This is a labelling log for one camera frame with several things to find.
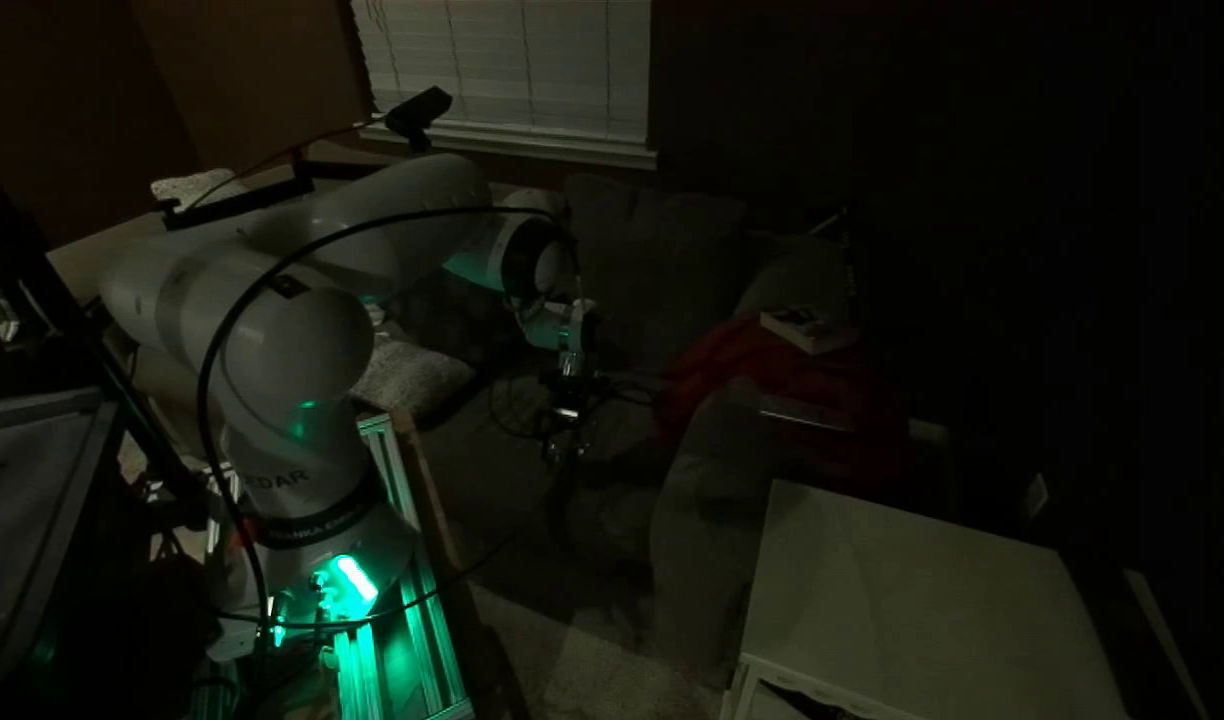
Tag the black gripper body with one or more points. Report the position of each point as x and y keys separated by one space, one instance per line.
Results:
x=558 y=326

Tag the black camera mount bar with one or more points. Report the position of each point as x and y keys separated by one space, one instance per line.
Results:
x=267 y=187

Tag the black camera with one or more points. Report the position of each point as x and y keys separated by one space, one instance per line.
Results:
x=421 y=108

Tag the red cloth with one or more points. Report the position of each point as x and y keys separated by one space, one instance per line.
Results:
x=759 y=387

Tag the grey box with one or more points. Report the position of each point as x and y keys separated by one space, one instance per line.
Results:
x=35 y=505

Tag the white pillow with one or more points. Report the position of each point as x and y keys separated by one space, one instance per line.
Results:
x=414 y=382

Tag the grey fabric sofa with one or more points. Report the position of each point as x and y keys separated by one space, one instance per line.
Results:
x=678 y=267

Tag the robot base stand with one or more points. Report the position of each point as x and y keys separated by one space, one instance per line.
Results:
x=396 y=646

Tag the white lattice side table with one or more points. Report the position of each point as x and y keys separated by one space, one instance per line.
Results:
x=905 y=615

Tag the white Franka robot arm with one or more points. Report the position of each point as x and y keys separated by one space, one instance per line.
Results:
x=305 y=333

